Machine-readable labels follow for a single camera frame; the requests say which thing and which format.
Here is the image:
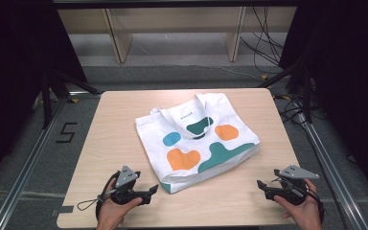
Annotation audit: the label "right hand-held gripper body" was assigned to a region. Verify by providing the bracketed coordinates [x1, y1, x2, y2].
[264, 164, 320, 206]

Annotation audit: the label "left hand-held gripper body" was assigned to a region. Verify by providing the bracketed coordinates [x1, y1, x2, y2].
[109, 165, 151, 206]

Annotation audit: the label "white tote bag colourful blobs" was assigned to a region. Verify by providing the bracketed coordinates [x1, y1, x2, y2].
[134, 92, 261, 195]

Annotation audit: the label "person's left hand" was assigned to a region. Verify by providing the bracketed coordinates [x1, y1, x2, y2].
[96, 187, 144, 230]

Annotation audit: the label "person's right hand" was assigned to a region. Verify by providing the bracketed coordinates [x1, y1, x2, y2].
[273, 177, 324, 230]

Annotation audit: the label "grey tape strip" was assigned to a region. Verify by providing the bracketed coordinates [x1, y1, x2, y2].
[58, 205, 75, 215]

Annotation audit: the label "black metal stand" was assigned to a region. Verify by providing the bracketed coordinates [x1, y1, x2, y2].
[257, 59, 314, 125]
[40, 67, 101, 129]

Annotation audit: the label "black curtain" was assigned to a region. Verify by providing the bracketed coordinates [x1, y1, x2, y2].
[277, 0, 368, 202]
[0, 0, 89, 191]

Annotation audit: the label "light wooden desk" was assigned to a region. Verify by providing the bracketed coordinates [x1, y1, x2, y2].
[57, 6, 298, 64]

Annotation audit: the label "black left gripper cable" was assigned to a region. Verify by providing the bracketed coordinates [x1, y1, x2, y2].
[95, 172, 121, 222]

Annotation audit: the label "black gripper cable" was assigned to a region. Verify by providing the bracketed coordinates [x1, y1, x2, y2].
[95, 172, 121, 222]
[306, 186, 326, 225]

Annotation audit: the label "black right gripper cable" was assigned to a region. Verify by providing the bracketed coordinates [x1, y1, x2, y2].
[306, 186, 326, 225]

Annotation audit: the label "aluminium floor rail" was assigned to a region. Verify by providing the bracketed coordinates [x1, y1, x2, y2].
[0, 91, 102, 230]
[295, 113, 368, 230]

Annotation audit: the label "thin grey strap loop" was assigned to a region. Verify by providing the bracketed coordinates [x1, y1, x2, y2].
[76, 195, 105, 212]

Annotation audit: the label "black floor cables bundle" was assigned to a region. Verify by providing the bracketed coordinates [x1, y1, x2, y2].
[272, 90, 312, 127]

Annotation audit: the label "black hanging cables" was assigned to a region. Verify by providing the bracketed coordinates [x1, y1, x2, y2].
[239, 6, 286, 76]

